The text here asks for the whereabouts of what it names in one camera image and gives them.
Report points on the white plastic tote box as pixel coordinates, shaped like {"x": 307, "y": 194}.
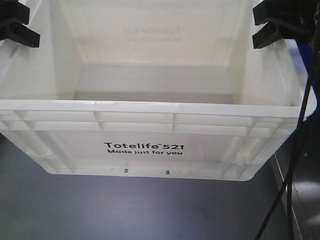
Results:
{"x": 149, "y": 88}

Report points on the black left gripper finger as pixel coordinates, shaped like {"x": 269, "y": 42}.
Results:
{"x": 19, "y": 33}
{"x": 14, "y": 11}

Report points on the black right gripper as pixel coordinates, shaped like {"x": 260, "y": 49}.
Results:
{"x": 284, "y": 19}

